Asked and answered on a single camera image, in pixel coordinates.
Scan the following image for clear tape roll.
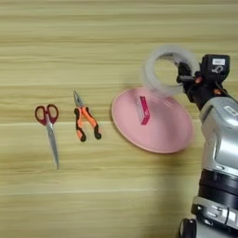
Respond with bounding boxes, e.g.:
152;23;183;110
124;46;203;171
140;44;201;98

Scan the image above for pink round plate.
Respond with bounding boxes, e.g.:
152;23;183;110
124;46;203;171
111;86;195;154

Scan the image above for small pink white box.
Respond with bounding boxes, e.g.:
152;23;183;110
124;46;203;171
135;95;152;126

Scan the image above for orange black pliers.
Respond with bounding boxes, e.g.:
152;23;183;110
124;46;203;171
73;89;102;143

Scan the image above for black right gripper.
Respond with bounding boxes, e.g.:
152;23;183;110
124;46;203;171
176;60;231;112

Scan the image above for red handled scissors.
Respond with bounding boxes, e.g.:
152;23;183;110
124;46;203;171
33;103;60;170

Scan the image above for small black box white label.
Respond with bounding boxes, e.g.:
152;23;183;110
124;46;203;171
199;54;231;84

